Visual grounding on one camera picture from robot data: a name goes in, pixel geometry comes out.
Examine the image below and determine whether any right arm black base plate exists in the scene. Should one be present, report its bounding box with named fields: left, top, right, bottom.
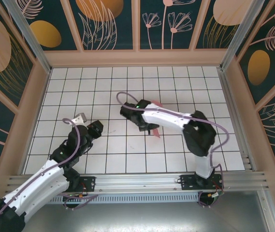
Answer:
left=179, top=174, right=225, bottom=191

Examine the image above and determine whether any grey metal sheet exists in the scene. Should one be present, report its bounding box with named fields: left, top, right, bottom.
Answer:
left=23, top=202, right=275, bottom=232

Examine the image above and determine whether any aluminium corner post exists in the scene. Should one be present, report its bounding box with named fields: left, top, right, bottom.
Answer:
left=218, top=0, right=273, bottom=72
left=1, top=0, right=53, bottom=74

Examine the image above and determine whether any slotted grey cable duct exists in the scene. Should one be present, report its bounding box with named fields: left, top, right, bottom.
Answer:
left=49, top=192, right=272, bottom=204

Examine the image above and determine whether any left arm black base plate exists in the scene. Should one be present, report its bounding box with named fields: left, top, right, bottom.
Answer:
left=73, top=175, right=97, bottom=193

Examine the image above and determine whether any long aluminium mounting rail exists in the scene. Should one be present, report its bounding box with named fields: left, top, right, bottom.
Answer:
left=5, top=171, right=271, bottom=195

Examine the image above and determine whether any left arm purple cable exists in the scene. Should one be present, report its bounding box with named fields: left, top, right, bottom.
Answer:
left=0, top=117, right=99, bottom=232

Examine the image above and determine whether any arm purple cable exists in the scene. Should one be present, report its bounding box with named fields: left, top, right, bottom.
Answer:
left=0, top=117, right=99, bottom=232
left=116, top=91, right=230, bottom=208

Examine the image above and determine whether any aluminium table side rail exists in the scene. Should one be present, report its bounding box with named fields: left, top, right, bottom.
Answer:
left=217, top=67, right=258, bottom=173

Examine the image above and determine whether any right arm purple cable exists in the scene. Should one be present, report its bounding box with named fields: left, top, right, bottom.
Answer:
left=116, top=91, right=230, bottom=208

